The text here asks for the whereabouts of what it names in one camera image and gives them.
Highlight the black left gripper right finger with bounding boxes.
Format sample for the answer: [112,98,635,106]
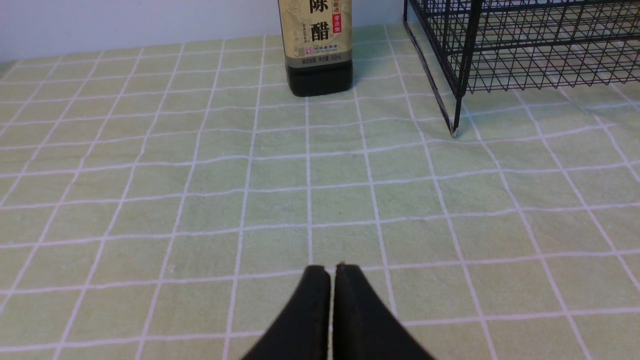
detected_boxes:
[333,263,434,360]

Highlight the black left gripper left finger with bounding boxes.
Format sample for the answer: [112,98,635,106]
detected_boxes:
[243,265,331,360]

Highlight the dark vinegar bottle beige label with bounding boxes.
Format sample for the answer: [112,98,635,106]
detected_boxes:
[278,0,354,97]

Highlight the green checked tablecloth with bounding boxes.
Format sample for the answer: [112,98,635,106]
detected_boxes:
[0,25,640,360]

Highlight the black wire shelf rack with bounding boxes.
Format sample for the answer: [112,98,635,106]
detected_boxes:
[402,0,639,137]

